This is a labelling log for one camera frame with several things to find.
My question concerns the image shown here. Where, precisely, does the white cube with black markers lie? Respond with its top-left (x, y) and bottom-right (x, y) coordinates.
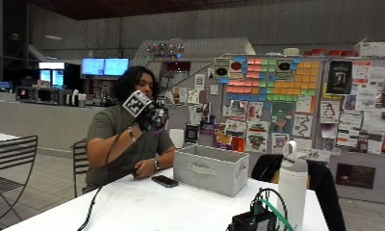
top-left (121, 90), bottom-right (156, 118)

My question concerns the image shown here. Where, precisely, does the black smartphone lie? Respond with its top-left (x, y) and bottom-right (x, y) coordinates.
top-left (150, 174), bottom-right (180, 189)

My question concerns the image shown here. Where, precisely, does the person in olive t-shirt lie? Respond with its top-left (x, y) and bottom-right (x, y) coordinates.
top-left (84, 65), bottom-right (177, 191)

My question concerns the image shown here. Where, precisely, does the black slatted metal chair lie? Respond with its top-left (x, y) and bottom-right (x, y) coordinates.
top-left (0, 134), bottom-right (40, 227)
top-left (71, 140), bottom-right (91, 198)

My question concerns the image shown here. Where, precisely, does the grey fabric storage bin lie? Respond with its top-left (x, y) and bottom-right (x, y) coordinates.
top-left (172, 143), bottom-right (251, 198)

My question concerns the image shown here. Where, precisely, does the cluster of pink sticky notes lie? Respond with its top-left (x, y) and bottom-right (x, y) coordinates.
top-left (225, 58), bottom-right (262, 94)

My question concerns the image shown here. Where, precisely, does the grey service counter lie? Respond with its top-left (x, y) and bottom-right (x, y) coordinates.
top-left (0, 99), bottom-right (108, 158)

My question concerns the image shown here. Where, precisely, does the lit drinks fridge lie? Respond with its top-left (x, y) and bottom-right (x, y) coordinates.
top-left (37, 61), bottom-right (83, 90)

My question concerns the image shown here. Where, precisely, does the black counter appliance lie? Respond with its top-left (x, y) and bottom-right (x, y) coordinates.
top-left (15, 86), bottom-right (75, 106)

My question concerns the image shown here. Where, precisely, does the green illustrated poster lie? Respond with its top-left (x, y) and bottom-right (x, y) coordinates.
top-left (267, 101), bottom-right (297, 135)

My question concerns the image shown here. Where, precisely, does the cluster of orange sticky notes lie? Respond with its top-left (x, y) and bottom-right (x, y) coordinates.
top-left (273, 61), bottom-right (321, 96)

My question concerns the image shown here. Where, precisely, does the white insulated water bottle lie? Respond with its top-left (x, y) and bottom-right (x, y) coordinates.
top-left (275, 140), bottom-right (309, 231)

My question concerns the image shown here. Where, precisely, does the white round container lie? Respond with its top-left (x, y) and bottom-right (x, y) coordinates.
top-left (281, 47), bottom-right (302, 58)

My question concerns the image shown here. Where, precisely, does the white penguin poster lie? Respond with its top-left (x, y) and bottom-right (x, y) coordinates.
top-left (319, 100), bottom-right (341, 125)

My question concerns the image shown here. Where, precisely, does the black portrait poster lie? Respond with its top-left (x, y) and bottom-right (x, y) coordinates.
top-left (325, 60), bottom-right (354, 96)

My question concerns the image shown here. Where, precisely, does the row of red containers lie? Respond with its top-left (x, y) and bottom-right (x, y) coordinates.
top-left (301, 47), bottom-right (359, 58)

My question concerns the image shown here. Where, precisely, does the group of paper flyers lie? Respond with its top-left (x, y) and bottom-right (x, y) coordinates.
top-left (162, 58), bottom-right (385, 164)

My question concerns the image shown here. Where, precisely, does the dark framed plaque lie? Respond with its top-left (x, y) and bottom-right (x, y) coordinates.
top-left (334, 163), bottom-right (376, 191)

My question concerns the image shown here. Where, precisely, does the grey pin board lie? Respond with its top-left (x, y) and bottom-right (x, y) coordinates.
top-left (158, 56), bottom-right (385, 206)

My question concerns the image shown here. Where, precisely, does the white cardboard box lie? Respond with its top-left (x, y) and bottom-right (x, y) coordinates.
top-left (357, 38), bottom-right (385, 59)

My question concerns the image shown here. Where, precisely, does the thin wrist bracelet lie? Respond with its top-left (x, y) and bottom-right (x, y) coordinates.
top-left (126, 127), bottom-right (138, 143)

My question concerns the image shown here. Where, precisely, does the black glove cable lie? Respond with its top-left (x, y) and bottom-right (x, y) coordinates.
top-left (76, 118), bottom-right (138, 231)

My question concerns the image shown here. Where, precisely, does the blue wall monitor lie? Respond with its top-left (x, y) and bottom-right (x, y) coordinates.
top-left (80, 57), bottom-right (106, 77)
top-left (102, 57), bottom-right (130, 77)

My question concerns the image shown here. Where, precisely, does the black electronics box with cables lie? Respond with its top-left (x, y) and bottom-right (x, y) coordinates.
top-left (226, 188), bottom-right (289, 231)

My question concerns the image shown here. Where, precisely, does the green cable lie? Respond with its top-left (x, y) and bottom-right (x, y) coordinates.
top-left (258, 198), bottom-right (295, 231)

